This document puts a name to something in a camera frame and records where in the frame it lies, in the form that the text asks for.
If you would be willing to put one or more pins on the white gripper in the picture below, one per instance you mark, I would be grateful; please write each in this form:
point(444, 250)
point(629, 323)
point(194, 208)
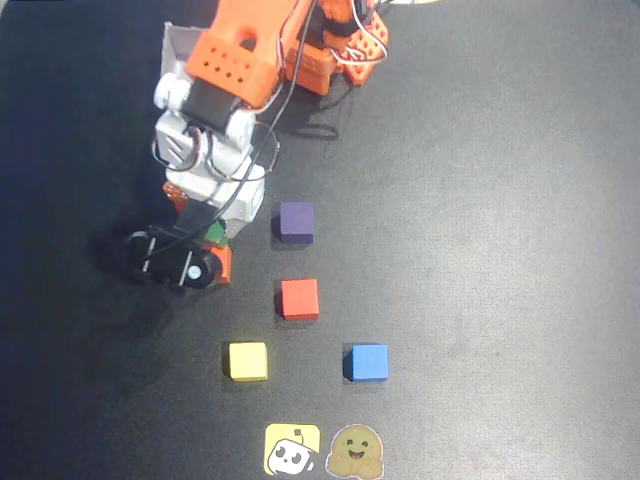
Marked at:
point(224, 263)

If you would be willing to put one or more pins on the green cube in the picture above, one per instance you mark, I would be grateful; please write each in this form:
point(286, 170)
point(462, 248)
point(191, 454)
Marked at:
point(216, 234)

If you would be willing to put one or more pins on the white and orange robot arm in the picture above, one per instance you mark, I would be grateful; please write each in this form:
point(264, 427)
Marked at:
point(230, 55)

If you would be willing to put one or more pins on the orange robot base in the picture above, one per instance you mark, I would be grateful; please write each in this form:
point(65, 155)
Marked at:
point(365, 45)

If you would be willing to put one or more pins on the orange cube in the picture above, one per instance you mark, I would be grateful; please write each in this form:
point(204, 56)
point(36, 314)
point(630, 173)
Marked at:
point(225, 265)

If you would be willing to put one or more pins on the purple cube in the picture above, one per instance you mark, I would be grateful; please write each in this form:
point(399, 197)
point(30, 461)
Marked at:
point(296, 221)

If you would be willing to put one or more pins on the red cube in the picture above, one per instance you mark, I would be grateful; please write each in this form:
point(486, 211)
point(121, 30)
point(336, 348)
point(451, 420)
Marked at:
point(300, 298)

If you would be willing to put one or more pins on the yellow cube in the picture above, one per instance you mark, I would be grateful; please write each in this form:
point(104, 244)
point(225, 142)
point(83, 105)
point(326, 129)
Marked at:
point(248, 361)

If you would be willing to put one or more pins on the blue cube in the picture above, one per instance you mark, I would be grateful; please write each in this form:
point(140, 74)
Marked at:
point(369, 362)

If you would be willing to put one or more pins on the white cardboard box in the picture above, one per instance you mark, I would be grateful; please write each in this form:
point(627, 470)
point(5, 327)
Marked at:
point(175, 47)

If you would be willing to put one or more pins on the yellow robot face sticker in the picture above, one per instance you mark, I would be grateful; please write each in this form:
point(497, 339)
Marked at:
point(292, 449)

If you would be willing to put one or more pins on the hugging face emoji sticker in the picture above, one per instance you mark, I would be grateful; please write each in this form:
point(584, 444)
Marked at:
point(356, 450)

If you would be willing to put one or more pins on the black mat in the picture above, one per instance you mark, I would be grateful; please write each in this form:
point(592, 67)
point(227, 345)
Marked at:
point(500, 250)

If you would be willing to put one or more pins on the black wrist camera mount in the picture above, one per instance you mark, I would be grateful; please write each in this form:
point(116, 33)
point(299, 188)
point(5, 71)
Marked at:
point(170, 260)

